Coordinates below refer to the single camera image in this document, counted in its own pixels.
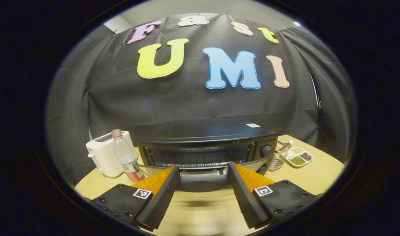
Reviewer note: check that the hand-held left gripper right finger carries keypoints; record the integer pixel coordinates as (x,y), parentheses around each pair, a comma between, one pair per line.
(242,196)

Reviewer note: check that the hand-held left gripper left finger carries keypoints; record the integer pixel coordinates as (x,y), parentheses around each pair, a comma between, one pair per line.
(163,196)

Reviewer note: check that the black electric oven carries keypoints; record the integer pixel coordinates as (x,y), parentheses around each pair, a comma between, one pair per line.
(203,134)

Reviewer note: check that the clear plastic bottle red label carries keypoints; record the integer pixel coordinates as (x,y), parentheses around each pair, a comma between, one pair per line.
(126,157)

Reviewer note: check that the brown stick white tip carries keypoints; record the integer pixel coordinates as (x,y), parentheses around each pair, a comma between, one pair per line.
(285,146)

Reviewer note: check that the white divided dish with beans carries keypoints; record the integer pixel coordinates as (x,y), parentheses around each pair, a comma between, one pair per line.
(298,160)

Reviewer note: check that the white toaster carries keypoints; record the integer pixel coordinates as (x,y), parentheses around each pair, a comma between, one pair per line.
(101,157)

